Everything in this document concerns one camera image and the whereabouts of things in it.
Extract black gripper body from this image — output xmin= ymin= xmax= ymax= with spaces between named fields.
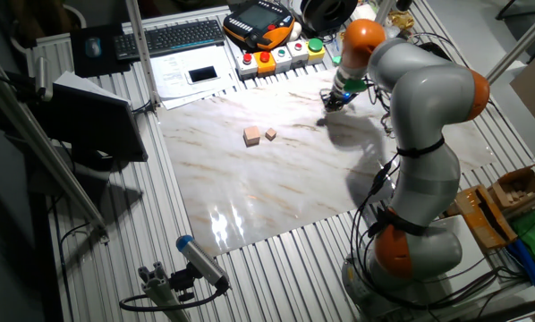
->
xmin=319 ymin=89 xmax=354 ymax=107

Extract large wooden block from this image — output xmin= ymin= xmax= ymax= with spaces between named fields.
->
xmin=242 ymin=125 xmax=262 ymax=148

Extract yellow box green button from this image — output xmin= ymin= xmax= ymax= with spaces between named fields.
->
xmin=305 ymin=38 xmax=327 ymax=64

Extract white box small red button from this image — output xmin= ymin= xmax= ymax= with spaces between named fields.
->
xmin=286 ymin=39 xmax=310 ymax=66

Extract white box green button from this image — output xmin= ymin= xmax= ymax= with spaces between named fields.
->
xmin=270 ymin=46 xmax=293 ymax=73

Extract white rounded object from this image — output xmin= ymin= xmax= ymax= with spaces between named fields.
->
xmin=287 ymin=21 xmax=304 ymax=43

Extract orange box red button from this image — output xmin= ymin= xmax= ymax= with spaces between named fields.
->
xmin=252 ymin=50 xmax=277 ymax=77

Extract black round spool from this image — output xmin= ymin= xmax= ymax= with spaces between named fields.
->
xmin=300 ymin=0 xmax=361 ymax=35

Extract yellow snack bag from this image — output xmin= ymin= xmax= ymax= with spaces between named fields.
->
xmin=386 ymin=9 xmax=415 ymax=32

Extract orange black teach pendant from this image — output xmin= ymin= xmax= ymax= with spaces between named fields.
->
xmin=222 ymin=0 xmax=296 ymax=52

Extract white marble pattern mat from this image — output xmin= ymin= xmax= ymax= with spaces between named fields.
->
xmin=155 ymin=66 xmax=499 ymax=258

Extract white framed smartphone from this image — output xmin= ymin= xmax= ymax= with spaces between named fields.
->
xmin=185 ymin=64 xmax=221 ymax=86

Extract white paper sheets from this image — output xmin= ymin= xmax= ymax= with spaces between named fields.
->
xmin=149 ymin=44 xmax=238 ymax=111

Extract black keyboard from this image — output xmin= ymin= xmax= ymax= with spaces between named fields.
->
xmin=113 ymin=19 xmax=226 ymax=62

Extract orange flat box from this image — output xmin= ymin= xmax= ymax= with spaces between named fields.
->
xmin=446 ymin=183 xmax=519 ymax=251

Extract brown cardboard box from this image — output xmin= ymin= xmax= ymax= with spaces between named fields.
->
xmin=486 ymin=162 xmax=535 ymax=212

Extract black monitor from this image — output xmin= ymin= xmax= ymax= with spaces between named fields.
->
xmin=47 ymin=82 xmax=149 ymax=164

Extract blue grey computer mouse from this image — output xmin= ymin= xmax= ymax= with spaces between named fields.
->
xmin=84 ymin=36 xmax=103 ymax=59

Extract blue bin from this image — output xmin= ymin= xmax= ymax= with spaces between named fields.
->
xmin=505 ymin=239 xmax=535 ymax=289

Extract short aluminium profile stub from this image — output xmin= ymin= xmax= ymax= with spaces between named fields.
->
xmin=137 ymin=261 xmax=191 ymax=322

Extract black mouse pad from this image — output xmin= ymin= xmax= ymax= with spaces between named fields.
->
xmin=69 ymin=22 xmax=132 ymax=79

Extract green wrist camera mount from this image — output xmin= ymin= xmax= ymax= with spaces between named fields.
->
xmin=342 ymin=77 xmax=369 ymax=94

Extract black handle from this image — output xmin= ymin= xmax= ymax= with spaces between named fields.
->
xmin=421 ymin=41 xmax=454 ymax=63

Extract thin aluminium post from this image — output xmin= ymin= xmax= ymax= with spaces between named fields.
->
xmin=485 ymin=3 xmax=535 ymax=83

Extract upright aluminium post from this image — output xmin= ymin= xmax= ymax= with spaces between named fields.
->
xmin=124 ymin=0 xmax=162 ymax=107

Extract silver camera blue end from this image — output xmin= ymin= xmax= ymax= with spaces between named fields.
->
xmin=175 ymin=234 xmax=231 ymax=290

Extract black camera clamp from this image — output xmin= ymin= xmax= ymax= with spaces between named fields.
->
xmin=168 ymin=263 xmax=202 ymax=303

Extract black camera cable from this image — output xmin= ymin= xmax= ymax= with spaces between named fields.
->
xmin=118 ymin=284 xmax=229 ymax=313

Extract silver cylinder camera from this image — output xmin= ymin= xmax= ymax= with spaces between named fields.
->
xmin=34 ymin=55 xmax=55 ymax=103

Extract slanted aluminium frame bar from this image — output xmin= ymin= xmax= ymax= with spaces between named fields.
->
xmin=0 ymin=62 xmax=111 ymax=243

